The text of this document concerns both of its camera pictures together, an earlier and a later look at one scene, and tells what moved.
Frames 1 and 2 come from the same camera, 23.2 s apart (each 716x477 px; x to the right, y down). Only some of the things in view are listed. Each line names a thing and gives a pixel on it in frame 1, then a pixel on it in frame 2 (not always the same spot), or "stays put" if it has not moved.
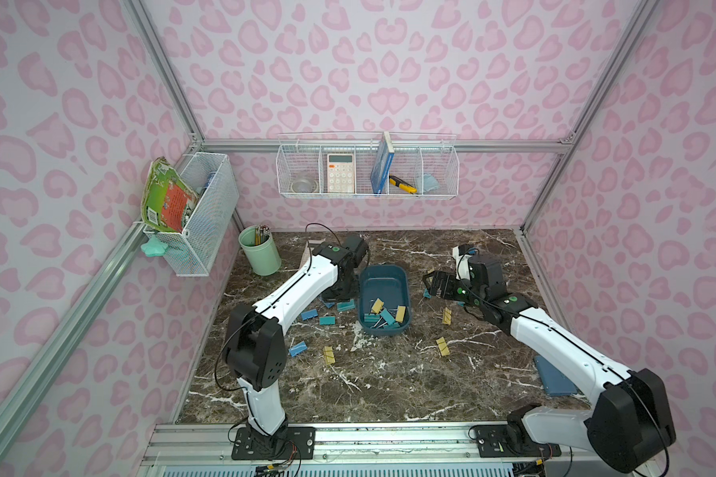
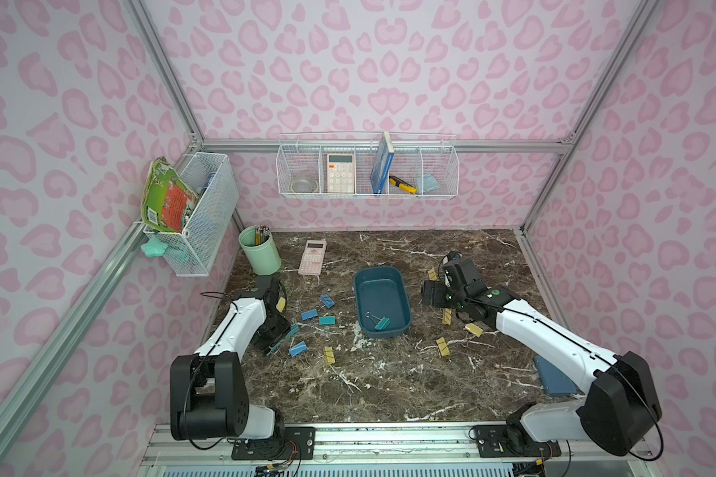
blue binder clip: [309, 314] stays put
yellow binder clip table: [329, 355] stays put
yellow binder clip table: [443, 346] stays put
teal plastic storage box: [384, 298] stays put
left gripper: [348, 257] -> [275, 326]
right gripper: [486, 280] -> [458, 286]
